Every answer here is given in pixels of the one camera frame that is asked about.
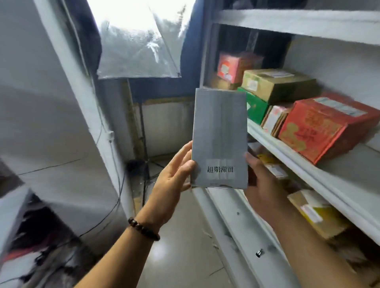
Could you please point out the person's left hand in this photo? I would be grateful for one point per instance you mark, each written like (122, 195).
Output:
(166, 195)

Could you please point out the person's right hand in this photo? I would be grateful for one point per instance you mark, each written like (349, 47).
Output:
(264, 195)

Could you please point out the row of parcels shelf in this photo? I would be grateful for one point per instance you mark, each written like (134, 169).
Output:
(320, 213)

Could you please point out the grey white box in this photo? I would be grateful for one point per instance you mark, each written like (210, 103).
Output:
(219, 130)

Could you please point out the red printed cardboard box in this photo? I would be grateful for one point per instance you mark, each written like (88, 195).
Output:
(320, 130)

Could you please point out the plain green cardboard box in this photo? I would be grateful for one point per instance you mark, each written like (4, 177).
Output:
(255, 106)

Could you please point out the dark green cardboard box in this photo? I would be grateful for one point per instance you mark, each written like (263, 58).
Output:
(276, 86)

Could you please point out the brown box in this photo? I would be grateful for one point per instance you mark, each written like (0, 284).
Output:
(221, 84)

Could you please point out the pink red box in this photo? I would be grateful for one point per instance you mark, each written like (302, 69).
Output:
(234, 66)

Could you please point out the white metal shelf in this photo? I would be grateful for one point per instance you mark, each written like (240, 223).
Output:
(297, 23)

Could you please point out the person's right forearm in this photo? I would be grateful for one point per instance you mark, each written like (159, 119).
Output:
(311, 258)

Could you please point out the black tripod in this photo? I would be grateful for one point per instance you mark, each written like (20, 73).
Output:
(145, 154)

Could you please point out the small black clip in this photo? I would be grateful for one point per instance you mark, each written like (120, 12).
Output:
(260, 253)

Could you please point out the white paper sheet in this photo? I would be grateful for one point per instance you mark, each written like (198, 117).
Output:
(133, 50)

